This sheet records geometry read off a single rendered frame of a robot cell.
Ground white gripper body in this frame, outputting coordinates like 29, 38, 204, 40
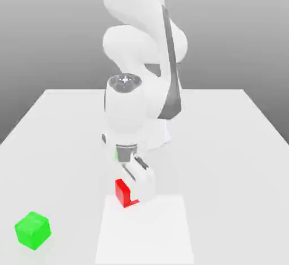
117, 160, 157, 203

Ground small red cube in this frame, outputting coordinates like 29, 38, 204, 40
115, 178, 140, 209

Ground small green cube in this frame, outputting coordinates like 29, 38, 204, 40
14, 211, 52, 251

